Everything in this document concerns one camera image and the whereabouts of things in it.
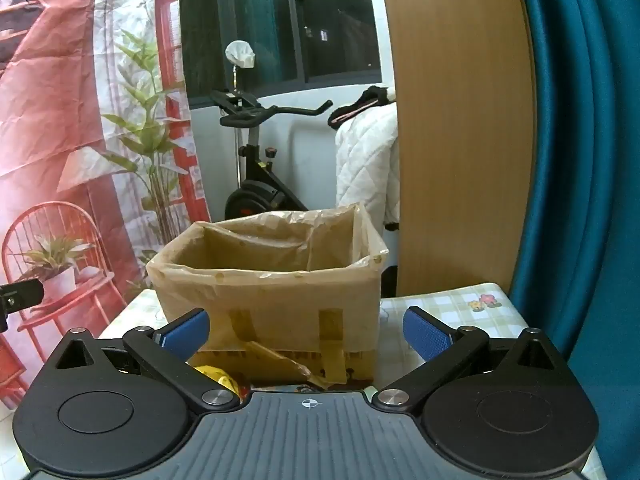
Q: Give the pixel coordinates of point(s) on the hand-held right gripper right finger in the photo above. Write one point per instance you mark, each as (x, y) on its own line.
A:
(426, 332)

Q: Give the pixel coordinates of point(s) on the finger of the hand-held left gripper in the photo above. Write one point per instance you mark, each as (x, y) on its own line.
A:
(22, 292)

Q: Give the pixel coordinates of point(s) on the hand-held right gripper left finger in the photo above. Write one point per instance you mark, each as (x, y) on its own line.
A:
(184, 332)

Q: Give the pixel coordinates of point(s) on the brown cardboard box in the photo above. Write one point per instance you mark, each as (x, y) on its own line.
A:
(360, 365)

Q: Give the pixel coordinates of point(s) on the yellow snack packet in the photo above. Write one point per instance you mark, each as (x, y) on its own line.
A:
(217, 377)

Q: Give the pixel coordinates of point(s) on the translucent plastic bag liner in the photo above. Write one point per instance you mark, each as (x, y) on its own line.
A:
(280, 295)

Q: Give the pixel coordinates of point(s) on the black exercise bike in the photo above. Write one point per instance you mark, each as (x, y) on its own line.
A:
(255, 185)

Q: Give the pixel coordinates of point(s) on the white quilted blanket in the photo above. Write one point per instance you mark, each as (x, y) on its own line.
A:
(365, 160)

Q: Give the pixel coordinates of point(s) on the red printed backdrop cloth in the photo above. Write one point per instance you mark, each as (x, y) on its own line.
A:
(75, 110)

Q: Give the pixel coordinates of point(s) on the wooden panel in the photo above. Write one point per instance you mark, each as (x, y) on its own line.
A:
(460, 135)

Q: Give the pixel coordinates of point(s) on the teal curtain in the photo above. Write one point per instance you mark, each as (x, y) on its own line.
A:
(590, 185)

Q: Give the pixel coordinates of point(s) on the black and pink garment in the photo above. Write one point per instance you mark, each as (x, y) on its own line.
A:
(370, 96)

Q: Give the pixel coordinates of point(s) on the white cloth bundle on pole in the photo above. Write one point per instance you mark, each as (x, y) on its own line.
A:
(240, 54)

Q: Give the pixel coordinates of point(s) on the dark window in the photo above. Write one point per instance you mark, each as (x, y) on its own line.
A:
(340, 25)

